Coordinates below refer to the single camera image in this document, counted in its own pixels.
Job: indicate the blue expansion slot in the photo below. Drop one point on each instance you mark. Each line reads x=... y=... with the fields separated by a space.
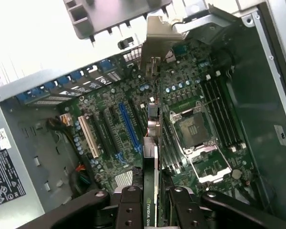
x=129 y=127

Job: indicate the black open PC case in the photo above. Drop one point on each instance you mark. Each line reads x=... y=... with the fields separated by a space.
x=276 y=71

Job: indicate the silver chipset heatsink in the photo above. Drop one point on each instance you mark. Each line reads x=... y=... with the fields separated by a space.
x=124 y=180

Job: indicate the black expansion slot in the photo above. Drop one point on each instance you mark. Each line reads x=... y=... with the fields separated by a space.
x=137 y=117
x=102 y=134

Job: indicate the grey plastic parts rack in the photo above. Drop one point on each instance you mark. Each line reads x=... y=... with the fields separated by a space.
x=105 y=23

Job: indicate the silver socket cover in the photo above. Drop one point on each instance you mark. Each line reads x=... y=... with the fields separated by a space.
x=212 y=177

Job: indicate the CPU socket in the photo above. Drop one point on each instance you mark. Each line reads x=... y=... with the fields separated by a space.
x=191 y=128

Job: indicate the grey power supply with labels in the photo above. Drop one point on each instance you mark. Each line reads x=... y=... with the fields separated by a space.
x=4 y=167

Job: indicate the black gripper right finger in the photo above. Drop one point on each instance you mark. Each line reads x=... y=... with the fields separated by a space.
x=183 y=210

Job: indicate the small black case latch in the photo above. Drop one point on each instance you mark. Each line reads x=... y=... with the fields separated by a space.
x=125 y=43

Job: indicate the green motherboard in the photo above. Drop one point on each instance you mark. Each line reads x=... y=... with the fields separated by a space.
x=193 y=78

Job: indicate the coin cell battery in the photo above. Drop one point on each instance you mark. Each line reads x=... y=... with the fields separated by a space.
x=236 y=174

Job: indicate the thin locking lever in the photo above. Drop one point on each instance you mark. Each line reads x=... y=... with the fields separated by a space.
x=212 y=101

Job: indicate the RAM slot with white latches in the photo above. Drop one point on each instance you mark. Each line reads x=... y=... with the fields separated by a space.
x=230 y=109
x=220 y=113

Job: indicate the white expansion slot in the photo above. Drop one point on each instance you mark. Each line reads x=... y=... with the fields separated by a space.
x=88 y=137

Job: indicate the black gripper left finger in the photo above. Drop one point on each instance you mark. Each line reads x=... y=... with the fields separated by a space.
x=131 y=210

